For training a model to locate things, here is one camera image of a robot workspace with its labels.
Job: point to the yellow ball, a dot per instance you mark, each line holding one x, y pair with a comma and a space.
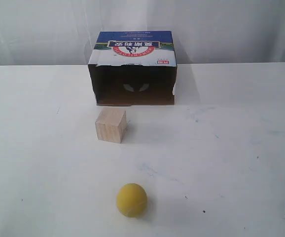
131, 200

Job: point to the light wooden cube block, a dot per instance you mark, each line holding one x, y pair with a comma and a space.
111, 124

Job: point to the blue white cardboard box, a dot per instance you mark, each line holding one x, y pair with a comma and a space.
133, 68

